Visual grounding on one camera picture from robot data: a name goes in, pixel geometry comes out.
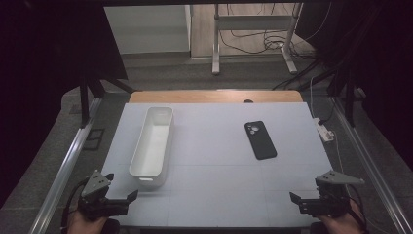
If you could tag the person's right hand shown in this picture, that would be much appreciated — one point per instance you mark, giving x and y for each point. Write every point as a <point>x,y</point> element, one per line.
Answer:
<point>341,224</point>

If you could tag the person's left hand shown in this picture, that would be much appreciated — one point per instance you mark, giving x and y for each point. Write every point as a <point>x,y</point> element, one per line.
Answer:
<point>82,225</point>

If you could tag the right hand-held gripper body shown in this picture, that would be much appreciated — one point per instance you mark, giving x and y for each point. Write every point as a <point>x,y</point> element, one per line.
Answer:
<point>328,201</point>

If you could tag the grey metal desk frame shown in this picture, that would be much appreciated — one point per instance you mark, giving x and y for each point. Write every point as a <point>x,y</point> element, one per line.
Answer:
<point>253,22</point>

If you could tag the dark curtain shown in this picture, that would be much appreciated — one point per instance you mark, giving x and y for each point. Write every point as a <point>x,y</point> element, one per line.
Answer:
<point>383,65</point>
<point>42,81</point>

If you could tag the black metal stand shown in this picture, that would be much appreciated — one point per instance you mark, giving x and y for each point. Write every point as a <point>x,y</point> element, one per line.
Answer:
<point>85,100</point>
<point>349,97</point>

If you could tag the white power strip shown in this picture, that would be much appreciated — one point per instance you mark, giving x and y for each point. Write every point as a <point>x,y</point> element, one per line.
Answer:
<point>323,130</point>

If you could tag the white plastic storage bin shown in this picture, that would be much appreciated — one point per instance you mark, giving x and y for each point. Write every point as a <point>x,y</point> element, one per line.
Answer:
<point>152,146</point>

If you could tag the aluminium rail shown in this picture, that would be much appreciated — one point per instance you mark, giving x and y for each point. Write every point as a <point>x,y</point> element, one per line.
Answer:
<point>63,172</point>
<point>373,169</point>

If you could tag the black floor grid frame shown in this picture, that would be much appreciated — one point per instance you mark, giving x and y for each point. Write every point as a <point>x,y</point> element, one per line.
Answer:
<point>94,139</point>

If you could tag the white cabinet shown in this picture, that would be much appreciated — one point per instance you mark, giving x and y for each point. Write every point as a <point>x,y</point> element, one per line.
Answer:
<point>147,29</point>

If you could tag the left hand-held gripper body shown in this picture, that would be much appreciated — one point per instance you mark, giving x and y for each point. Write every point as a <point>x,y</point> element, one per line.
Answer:
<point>97,201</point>

